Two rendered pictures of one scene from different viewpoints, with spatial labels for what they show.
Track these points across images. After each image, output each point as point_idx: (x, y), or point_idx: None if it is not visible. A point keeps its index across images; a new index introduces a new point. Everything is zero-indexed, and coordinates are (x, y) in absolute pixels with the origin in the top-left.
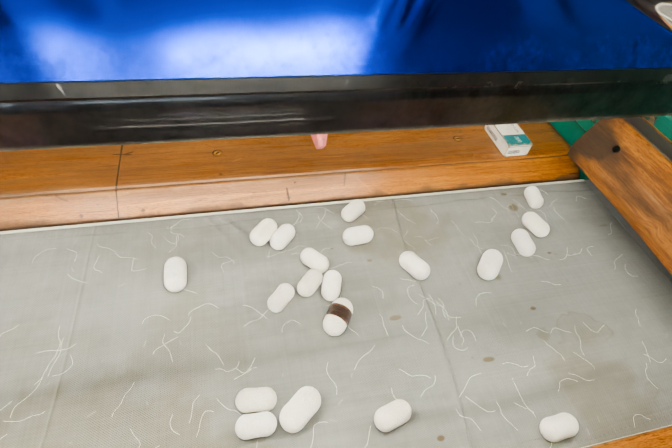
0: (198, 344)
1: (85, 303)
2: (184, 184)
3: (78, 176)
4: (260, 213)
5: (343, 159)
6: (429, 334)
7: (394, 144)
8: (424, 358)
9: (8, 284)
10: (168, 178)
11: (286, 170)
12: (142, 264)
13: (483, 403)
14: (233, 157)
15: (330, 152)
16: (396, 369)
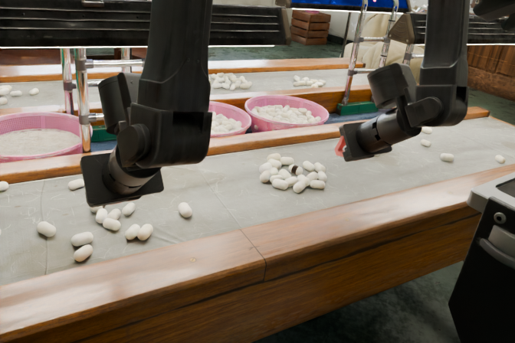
0: (163, 197)
1: (219, 203)
2: (203, 238)
3: (265, 230)
4: (151, 249)
5: (89, 274)
6: (47, 210)
7: (33, 299)
8: (54, 204)
9: (256, 204)
10: (214, 238)
11: (136, 256)
12: (205, 217)
13: (30, 194)
14: (179, 259)
15: (100, 278)
16: (70, 199)
